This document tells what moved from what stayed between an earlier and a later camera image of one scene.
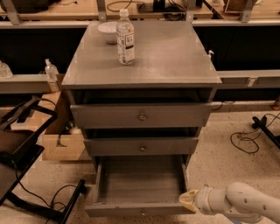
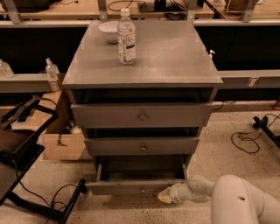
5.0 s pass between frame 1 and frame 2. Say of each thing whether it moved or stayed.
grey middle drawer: stayed
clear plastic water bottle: stayed
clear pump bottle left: stayed
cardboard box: stayed
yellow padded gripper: moved
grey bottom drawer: moved
